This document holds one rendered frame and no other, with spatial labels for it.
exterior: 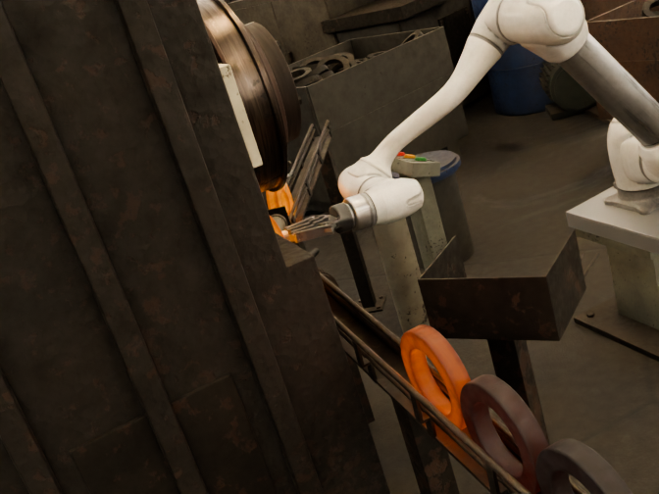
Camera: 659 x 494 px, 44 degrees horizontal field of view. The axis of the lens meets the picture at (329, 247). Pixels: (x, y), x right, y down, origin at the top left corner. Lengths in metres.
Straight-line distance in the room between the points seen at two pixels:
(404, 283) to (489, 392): 1.70
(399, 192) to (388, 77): 2.33
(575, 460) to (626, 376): 1.46
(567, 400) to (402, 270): 0.75
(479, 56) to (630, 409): 1.03
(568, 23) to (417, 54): 2.58
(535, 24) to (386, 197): 0.54
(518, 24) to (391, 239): 1.03
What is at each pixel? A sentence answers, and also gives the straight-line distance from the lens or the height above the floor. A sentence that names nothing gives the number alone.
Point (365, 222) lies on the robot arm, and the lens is 2.05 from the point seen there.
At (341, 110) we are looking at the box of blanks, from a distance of 4.16.
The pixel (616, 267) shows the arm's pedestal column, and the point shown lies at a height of 0.20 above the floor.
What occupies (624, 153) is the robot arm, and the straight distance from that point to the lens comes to 2.47.
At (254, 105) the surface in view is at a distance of 1.67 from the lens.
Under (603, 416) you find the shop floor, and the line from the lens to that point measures 2.38.
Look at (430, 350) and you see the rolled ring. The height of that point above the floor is 0.76.
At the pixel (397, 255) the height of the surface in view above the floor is 0.32.
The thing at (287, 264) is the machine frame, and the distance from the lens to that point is 1.48.
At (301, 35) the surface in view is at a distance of 6.06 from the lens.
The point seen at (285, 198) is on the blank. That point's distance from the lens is 2.46.
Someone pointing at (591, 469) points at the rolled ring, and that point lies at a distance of 1.07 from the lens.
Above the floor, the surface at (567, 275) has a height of 0.66.
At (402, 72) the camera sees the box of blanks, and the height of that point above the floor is 0.61.
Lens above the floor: 1.39
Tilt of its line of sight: 20 degrees down
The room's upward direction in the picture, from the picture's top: 17 degrees counter-clockwise
